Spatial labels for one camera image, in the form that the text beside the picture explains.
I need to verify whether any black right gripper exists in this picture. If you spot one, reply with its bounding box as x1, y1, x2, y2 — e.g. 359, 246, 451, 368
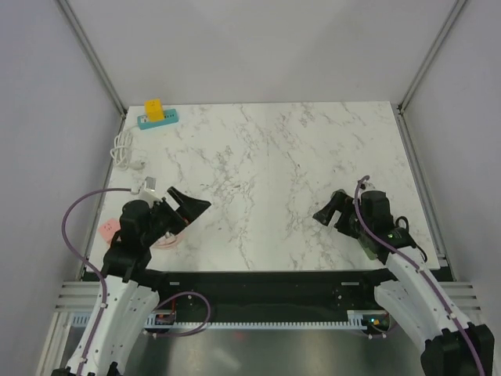
312, 191, 371, 240

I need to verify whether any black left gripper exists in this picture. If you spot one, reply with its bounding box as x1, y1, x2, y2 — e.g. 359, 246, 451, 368
142, 186, 210, 246

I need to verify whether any green power strip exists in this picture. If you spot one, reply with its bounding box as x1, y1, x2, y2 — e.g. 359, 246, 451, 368
358, 230, 380, 260

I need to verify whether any pink cube plug adapter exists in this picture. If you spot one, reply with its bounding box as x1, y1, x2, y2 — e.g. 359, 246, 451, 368
98, 219, 121, 244

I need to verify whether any teal power strip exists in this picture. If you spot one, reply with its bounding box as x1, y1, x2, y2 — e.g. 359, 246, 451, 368
135, 108, 181, 132

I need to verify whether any yellow cube plug adapter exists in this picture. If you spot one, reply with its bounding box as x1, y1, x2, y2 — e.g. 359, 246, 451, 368
144, 98, 165, 122

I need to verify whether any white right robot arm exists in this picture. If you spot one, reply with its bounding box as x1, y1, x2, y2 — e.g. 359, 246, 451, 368
312, 190, 495, 375

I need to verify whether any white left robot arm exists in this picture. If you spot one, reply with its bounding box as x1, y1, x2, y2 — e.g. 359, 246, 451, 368
53, 186, 211, 375

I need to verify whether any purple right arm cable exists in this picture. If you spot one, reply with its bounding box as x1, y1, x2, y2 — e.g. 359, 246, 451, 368
354, 175, 488, 376

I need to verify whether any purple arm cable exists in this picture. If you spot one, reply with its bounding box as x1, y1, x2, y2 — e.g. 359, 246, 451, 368
61, 187, 138, 373
354, 175, 488, 376

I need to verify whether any pink coiled cable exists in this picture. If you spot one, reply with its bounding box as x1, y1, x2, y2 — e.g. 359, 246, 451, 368
152, 230, 187, 251

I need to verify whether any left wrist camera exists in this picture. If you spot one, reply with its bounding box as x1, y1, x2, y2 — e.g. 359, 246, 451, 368
131, 176, 161, 205

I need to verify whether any white power strip cable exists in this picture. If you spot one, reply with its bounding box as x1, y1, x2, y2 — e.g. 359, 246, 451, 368
110, 130, 148, 172

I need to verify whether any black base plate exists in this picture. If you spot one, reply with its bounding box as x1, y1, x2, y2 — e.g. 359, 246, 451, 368
153, 269, 396, 310

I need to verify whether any white cable duct rail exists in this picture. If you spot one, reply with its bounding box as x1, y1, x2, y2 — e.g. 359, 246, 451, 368
72, 309, 392, 330

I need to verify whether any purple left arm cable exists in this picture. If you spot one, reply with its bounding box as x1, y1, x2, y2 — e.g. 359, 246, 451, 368
61, 187, 138, 373

